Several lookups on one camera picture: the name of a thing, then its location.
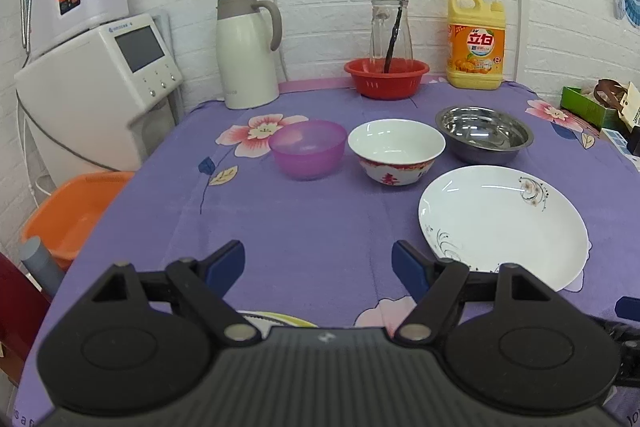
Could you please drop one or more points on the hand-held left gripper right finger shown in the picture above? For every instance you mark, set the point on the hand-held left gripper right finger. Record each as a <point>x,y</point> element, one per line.
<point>407,264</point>

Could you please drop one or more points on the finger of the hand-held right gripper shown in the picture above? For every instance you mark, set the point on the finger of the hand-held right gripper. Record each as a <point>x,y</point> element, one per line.
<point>629,308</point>

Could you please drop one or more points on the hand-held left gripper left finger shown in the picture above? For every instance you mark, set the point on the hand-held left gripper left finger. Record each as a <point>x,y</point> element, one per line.
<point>226,261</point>

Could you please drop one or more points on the white plate floral print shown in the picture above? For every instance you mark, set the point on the white plate floral print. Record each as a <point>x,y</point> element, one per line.
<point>500,227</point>

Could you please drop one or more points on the white ceramic bowl red print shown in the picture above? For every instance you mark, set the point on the white ceramic bowl red print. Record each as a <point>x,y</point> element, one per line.
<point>395,147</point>

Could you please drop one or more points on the purple plastic bowl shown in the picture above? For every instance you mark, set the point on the purple plastic bowl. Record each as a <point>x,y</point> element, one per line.
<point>307,154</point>

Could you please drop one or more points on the stainless steel bowl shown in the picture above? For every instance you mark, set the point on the stainless steel bowl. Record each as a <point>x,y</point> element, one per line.
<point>482,132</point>

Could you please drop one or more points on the plate with yellow-green rim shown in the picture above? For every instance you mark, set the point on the plate with yellow-green rim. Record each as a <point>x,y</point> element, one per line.
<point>280,320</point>

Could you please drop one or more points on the purple floral tablecloth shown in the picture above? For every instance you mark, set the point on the purple floral tablecloth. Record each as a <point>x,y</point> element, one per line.
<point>310,217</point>

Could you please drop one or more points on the orange plastic basin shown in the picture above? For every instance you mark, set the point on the orange plastic basin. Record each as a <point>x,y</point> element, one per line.
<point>70,217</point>

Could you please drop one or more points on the white and blue box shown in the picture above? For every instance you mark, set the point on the white and blue box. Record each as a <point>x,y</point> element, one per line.
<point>617,141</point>

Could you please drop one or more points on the red plastic basket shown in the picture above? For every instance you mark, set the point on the red plastic basket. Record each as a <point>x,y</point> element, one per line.
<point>387,84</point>

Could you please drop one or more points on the grey pipe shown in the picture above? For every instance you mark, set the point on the grey pipe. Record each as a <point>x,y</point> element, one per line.
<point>42,264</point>

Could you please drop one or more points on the paper tag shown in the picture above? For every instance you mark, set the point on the paper tag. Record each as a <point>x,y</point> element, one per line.
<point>632,107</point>

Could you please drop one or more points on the white thermos jug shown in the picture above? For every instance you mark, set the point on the white thermos jug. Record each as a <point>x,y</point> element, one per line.
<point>245,57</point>

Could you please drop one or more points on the green box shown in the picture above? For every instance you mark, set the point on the green box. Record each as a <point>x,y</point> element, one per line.
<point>582,107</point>

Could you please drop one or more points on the red furniture panel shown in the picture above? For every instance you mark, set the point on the red furniture panel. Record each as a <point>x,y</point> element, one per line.
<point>20,322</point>

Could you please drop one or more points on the white appliance with screen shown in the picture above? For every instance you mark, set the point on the white appliance with screen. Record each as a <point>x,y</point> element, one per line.
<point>75,107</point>

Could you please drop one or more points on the brown leather item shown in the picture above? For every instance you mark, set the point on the brown leather item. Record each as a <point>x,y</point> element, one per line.
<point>607,89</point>

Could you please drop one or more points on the yellow detergent pump bottle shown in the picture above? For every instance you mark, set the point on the yellow detergent pump bottle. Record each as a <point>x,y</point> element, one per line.
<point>475,52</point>

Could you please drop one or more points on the glass pitcher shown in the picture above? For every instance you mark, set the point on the glass pitcher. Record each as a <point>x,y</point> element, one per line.
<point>400,32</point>

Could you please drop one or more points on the black stirring stick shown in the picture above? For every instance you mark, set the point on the black stirring stick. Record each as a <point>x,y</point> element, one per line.
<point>395,29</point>

